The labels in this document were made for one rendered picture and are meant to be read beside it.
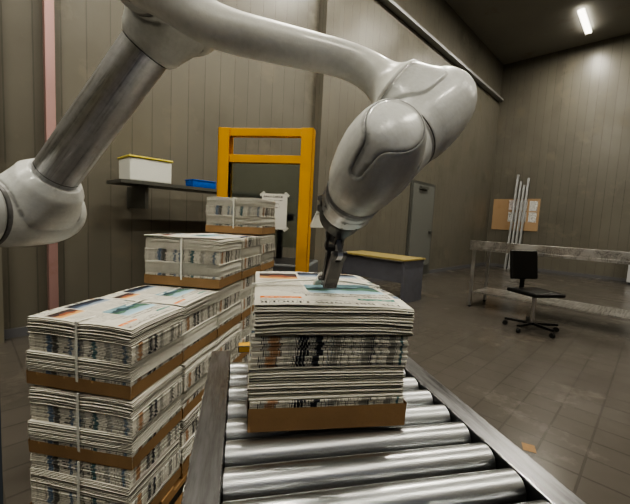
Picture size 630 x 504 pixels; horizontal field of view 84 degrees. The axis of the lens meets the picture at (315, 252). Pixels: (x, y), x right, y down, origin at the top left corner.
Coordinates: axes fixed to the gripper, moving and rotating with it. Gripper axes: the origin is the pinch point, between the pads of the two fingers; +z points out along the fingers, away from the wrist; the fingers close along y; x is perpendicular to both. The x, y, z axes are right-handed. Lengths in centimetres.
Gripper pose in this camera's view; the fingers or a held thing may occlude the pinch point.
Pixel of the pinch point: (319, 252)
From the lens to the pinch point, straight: 77.4
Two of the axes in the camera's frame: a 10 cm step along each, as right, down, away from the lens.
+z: -2.1, 3.6, 9.1
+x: 9.8, 0.3, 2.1
